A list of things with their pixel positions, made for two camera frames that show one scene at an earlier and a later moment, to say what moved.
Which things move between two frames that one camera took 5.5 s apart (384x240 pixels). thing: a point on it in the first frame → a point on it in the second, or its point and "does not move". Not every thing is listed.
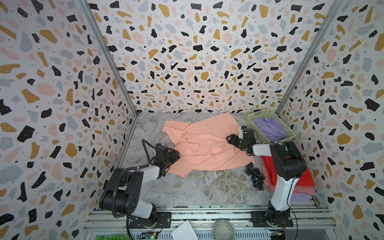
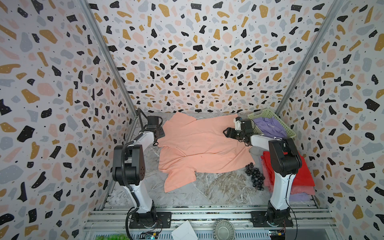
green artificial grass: [113, 237] does not move
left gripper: [171, 155] → [160, 130]
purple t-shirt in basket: [271, 128] does not move
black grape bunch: [257, 178] does not move
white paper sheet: [184, 232] does not move
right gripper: [237, 141] → [234, 133]
